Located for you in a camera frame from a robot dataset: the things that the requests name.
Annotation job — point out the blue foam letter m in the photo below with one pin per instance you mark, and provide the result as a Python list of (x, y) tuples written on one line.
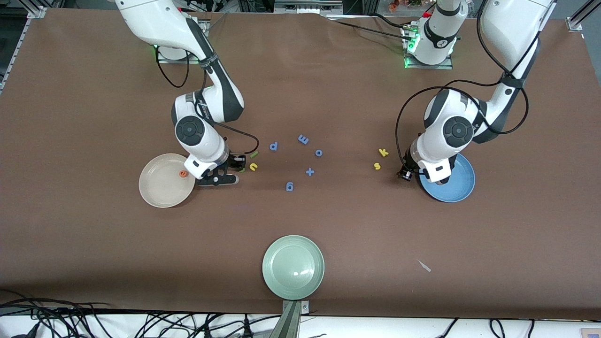
[(303, 139)]

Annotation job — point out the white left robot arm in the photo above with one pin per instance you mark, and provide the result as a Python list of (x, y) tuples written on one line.
[(458, 132)]

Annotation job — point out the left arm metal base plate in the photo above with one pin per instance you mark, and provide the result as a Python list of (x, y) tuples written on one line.
[(446, 66)]

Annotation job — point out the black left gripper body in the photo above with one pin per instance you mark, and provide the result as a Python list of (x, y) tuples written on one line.
[(406, 168)]

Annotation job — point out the aluminium frame rail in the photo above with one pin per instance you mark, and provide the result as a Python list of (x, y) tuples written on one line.
[(14, 51), (587, 8)]

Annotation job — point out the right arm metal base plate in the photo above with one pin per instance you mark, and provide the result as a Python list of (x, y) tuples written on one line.
[(164, 60)]

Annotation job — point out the grey metal background box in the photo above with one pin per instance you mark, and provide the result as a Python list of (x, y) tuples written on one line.
[(307, 5)]

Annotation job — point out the tan box corner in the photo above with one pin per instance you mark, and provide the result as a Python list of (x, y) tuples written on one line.
[(591, 334)]

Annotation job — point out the grey metal camera mount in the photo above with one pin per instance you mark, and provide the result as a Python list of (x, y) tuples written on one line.
[(291, 324)]

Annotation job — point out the pale green plate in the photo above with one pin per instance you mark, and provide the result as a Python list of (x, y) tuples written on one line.
[(293, 267)]

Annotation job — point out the blue plate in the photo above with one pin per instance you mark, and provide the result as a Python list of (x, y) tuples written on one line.
[(458, 188)]

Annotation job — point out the orange background objects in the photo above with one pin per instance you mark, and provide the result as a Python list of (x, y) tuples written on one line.
[(395, 3)]

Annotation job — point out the small white tape scrap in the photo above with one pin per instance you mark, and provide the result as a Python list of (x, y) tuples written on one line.
[(424, 266)]

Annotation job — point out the brown table cover sheet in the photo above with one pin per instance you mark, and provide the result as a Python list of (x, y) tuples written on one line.
[(94, 234)]

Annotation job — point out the aluminium frame corner bracket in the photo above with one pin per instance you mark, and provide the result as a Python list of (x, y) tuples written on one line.
[(574, 23), (37, 12)]

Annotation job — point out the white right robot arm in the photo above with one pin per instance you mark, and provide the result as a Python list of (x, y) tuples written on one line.
[(189, 127)]

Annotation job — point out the beige brown plate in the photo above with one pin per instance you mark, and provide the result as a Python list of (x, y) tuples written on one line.
[(162, 185)]

